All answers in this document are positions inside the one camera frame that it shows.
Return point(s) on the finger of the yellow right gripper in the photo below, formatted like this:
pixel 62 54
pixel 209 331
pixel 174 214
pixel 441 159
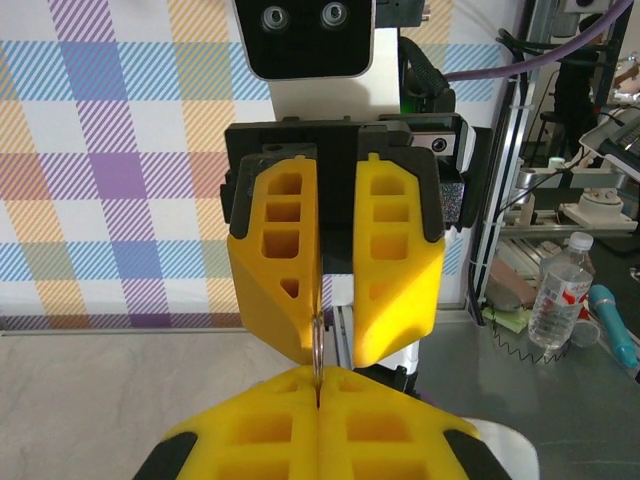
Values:
pixel 265 295
pixel 400 300

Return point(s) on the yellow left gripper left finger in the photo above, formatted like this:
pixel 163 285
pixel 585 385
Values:
pixel 250 430

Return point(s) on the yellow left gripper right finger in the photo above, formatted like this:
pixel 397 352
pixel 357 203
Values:
pixel 390 430

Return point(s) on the pinkish rounded object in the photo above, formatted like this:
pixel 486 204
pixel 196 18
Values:
pixel 510 290

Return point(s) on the green sticky note pad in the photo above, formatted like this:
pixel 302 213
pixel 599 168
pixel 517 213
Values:
pixel 510 320

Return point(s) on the clear plastic water bottle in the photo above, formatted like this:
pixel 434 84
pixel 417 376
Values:
pixel 560 300

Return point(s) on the grey mesh microphone head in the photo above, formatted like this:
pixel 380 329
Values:
pixel 586 334

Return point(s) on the teal handheld device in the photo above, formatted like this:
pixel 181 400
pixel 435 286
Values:
pixel 612 320

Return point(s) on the person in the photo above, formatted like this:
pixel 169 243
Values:
pixel 575 100

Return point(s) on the silver laptop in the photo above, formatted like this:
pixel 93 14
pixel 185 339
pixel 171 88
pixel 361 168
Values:
pixel 615 140

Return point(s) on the white right camera bracket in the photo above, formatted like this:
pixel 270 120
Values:
pixel 330 100

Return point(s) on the aluminium frame post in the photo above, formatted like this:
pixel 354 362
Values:
pixel 497 200

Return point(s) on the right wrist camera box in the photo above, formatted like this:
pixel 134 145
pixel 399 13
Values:
pixel 305 45

